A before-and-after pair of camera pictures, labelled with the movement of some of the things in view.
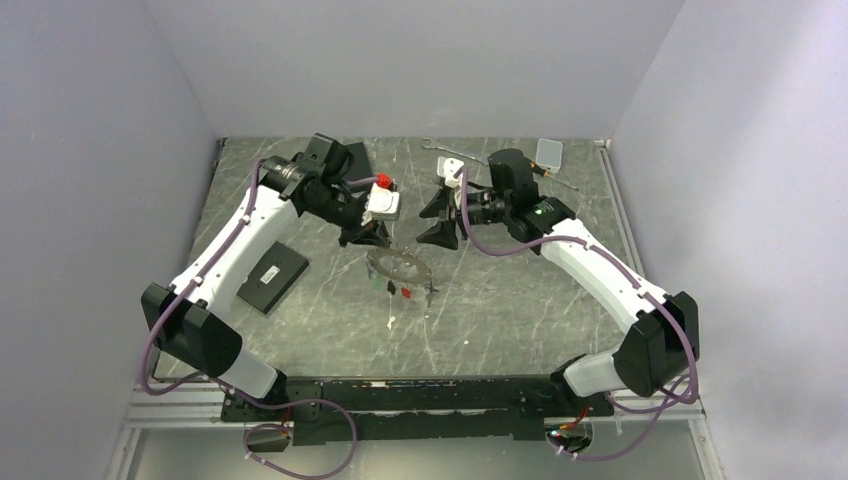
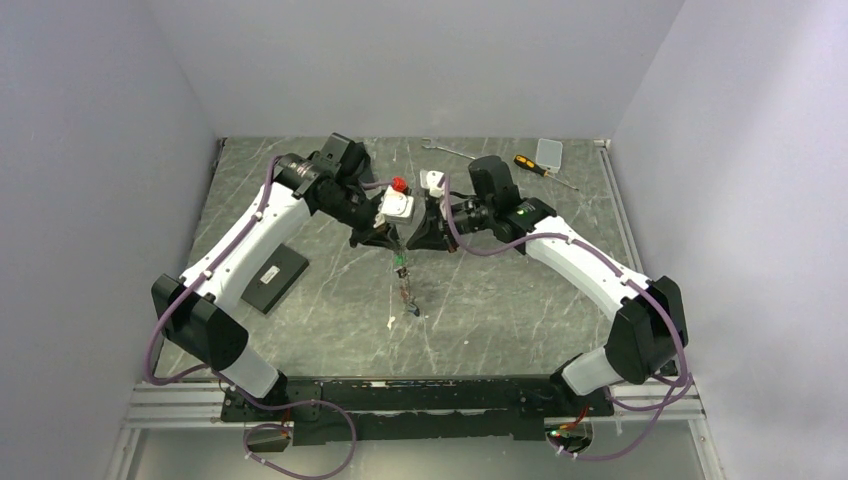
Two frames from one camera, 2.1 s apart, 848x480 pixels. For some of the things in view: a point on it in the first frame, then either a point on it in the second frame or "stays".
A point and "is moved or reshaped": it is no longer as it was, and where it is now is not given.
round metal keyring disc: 400,264 is moved or reshaped
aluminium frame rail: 182,403 stays
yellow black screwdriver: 545,172 stays
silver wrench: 429,146 stays
